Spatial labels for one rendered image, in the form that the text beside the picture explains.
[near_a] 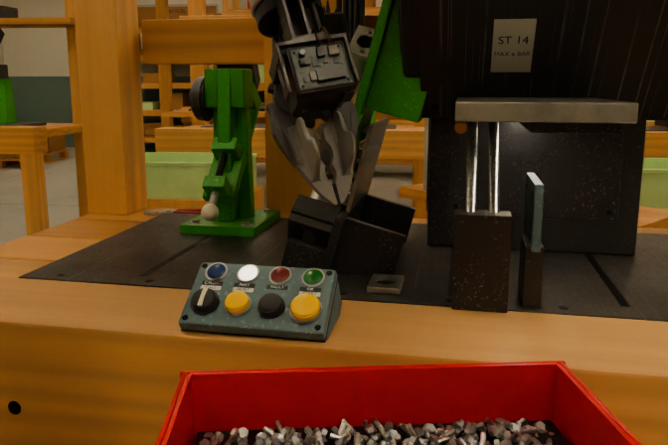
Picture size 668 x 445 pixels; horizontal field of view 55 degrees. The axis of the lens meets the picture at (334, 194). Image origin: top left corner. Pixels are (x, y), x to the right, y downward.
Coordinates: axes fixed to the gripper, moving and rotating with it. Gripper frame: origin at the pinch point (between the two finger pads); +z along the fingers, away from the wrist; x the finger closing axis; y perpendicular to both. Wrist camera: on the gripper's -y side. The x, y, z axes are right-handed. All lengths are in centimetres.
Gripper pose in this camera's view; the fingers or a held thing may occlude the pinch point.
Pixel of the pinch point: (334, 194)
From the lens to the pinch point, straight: 63.9
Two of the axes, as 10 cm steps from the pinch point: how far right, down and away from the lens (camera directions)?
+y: 1.9, -2.8, -9.4
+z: 2.6, 9.4, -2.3
